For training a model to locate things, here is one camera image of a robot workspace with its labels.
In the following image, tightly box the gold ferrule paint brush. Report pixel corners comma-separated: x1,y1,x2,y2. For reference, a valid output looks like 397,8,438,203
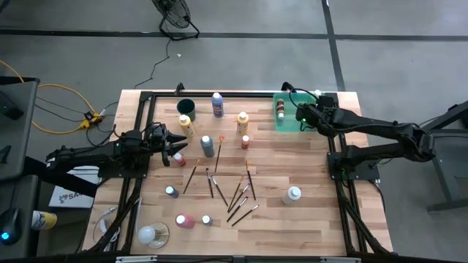
182,159,201,195

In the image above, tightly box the orange fan paint brush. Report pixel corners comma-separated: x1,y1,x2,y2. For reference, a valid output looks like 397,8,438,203
214,134,226,174

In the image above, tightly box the yellow white can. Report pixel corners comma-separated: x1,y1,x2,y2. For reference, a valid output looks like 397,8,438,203
31,210,59,231

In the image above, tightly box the black desk device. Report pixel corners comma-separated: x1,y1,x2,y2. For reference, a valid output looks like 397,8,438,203
0,89,23,121

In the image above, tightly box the black paint brush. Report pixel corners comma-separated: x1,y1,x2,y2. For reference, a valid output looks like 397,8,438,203
230,204,260,228
205,167,215,199
227,183,252,214
210,175,230,207
227,175,245,213
244,159,257,202
225,196,249,224

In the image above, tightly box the black floor fan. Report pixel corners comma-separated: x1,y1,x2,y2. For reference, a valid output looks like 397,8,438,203
151,0,200,41

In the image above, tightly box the white paint bottle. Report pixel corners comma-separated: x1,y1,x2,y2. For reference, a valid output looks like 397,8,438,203
281,186,303,206

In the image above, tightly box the dark green paint bottle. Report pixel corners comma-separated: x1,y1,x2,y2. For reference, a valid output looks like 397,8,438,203
200,135,216,159

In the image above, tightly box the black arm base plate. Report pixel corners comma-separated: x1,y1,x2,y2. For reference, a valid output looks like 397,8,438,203
326,150,382,182
97,150,151,180

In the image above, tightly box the yellow extension cable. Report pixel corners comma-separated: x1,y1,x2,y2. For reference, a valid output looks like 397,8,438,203
0,59,97,135

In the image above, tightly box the black metal stand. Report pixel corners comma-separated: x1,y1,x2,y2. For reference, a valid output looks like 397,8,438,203
426,100,468,213

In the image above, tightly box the black computer mouse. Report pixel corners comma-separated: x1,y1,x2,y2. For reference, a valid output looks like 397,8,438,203
0,207,22,246

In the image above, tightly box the white cable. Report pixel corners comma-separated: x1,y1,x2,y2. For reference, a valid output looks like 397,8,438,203
91,197,143,253

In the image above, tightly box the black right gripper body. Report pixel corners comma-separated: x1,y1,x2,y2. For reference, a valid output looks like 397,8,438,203
295,102,338,133

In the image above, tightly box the white round bulb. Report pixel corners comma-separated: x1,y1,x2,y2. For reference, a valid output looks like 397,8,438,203
137,225,156,245

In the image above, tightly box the black aluminium rig frame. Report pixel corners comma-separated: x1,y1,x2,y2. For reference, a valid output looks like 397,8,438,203
83,89,394,256

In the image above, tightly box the black fan cable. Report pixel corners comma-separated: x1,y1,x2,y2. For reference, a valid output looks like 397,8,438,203
133,36,172,90

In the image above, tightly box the black diagonal bar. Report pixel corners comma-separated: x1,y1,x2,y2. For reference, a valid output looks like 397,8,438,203
22,156,100,199

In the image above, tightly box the dark green cup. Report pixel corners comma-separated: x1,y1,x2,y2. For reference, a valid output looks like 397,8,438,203
175,98,197,123

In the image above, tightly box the grey side table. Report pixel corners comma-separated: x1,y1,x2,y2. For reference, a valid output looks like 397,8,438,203
0,75,40,259

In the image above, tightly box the teal plastic bin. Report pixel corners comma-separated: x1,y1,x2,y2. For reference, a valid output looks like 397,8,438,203
273,91,330,133

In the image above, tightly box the blue paint bottle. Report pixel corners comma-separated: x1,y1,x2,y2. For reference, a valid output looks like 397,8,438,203
211,91,224,119

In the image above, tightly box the pink paint bottle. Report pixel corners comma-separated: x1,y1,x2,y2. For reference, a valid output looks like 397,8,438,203
174,213,197,230

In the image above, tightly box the yellow paint bottle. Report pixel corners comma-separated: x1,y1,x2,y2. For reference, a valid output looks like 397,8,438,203
236,111,250,137
178,114,196,139

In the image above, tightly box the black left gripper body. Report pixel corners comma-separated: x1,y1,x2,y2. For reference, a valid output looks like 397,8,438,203
144,122,170,157

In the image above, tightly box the white printed paper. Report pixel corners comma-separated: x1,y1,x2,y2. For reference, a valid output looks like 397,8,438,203
48,164,102,210

